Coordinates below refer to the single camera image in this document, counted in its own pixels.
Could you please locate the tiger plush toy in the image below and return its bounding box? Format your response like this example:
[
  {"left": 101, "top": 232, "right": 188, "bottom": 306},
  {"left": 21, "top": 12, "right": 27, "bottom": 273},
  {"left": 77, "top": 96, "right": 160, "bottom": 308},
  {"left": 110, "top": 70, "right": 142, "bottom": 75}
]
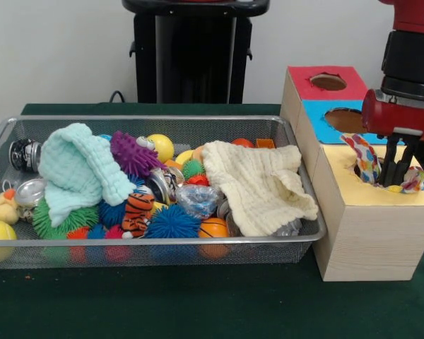
[{"left": 122, "top": 192, "right": 156, "bottom": 239}]

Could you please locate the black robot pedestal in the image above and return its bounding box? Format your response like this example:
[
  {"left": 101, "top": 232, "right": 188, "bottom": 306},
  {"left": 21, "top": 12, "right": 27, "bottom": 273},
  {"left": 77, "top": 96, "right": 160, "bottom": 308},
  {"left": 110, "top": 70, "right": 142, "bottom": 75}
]
[{"left": 122, "top": 0, "right": 271, "bottom": 105}]

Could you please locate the wooden box with three holes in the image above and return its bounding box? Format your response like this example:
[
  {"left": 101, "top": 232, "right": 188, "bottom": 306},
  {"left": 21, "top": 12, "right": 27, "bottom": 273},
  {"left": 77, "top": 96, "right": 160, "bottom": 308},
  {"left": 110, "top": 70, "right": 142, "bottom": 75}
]
[{"left": 278, "top": 65, "right": 424, "bottom": 280}]

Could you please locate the blue spiky ball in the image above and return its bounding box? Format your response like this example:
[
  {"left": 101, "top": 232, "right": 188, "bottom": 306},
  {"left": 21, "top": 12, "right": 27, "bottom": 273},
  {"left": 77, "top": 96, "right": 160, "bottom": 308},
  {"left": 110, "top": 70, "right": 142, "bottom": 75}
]
[{"left": 144, "top": 203, "right": 203, "bottom": 239}]

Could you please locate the black and silver can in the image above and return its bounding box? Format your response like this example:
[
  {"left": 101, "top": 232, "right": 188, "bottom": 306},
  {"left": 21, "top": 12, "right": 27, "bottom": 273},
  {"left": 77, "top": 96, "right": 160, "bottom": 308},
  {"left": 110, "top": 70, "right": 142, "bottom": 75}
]
[{"left": 8, "top": 138, "right": 42, "bottom": 174}]

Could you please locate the colourful printed cloth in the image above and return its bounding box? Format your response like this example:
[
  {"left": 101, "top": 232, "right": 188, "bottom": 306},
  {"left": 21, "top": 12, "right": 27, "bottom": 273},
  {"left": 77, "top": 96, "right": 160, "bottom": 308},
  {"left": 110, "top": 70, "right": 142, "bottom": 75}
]
[{"left": 340, "top": 133, "right": 424, "bottom": 195}]

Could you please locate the mint green cloth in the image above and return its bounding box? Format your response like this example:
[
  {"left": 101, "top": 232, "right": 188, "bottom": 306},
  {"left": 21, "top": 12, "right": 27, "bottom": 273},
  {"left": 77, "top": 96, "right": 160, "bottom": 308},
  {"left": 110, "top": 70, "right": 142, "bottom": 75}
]
[{"left": 37, "top": 122, "right": 138, "bottom": 228}]

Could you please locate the green spiky ball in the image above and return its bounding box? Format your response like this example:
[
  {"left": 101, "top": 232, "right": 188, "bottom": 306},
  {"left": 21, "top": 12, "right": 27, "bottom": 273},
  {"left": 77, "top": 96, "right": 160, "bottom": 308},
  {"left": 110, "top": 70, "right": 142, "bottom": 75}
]
[{"left": 32, "top": 197, "right": 100, "bottom": 240}]

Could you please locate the cream knitted cloth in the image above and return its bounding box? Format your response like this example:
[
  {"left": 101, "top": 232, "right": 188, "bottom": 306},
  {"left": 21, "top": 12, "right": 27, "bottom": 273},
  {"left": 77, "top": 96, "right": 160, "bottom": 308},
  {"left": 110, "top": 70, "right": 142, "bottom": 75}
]
[{"left": 200, "top": 140, "right": 319, "bottom": 237}]

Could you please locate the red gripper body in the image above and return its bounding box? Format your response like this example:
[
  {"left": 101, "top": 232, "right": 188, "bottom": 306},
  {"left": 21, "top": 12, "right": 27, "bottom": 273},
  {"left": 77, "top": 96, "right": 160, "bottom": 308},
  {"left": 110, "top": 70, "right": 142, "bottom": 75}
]
[{"left": 361, "top": 88, "right": 424, "bottom": 143}]

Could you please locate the wire mesh bin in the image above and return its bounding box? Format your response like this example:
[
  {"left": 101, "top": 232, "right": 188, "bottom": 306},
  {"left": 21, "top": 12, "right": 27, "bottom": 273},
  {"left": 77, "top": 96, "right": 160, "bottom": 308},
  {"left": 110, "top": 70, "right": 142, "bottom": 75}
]
[{"left": 0, "top": 114, "right": 328, "bottom": 270}]

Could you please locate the small orange basketball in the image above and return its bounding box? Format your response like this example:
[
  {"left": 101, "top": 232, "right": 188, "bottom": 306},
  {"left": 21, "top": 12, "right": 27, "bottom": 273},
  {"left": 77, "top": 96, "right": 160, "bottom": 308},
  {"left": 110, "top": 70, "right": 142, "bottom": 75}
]
[{"left": 199, "top": 217, "right": 230, "bottom": 238}]

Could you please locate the yellow plush duck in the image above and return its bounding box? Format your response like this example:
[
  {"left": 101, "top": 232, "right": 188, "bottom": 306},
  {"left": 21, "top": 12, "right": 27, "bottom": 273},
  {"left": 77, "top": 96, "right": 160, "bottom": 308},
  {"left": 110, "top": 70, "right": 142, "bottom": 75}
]
[{"left": 0, "top": 189, "right": 20, "bottom": 225}]

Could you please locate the purple spiky toy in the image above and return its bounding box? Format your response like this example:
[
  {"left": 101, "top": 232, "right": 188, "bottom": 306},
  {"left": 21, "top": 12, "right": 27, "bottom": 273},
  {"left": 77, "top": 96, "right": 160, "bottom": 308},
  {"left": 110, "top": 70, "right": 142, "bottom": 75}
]
[{"left": 110, "top": 130, "right": 167, "bottom": 177}]

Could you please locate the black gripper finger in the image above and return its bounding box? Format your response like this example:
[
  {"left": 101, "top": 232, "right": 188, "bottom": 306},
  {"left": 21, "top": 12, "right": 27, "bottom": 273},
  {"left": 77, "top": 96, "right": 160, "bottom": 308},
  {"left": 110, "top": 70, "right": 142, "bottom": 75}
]
[
  {"left": 377, "top": 133, "right": 399, "bottom": 187},
  {"left": 391, "top": 136, "right": 422, "bottom": 187}
]

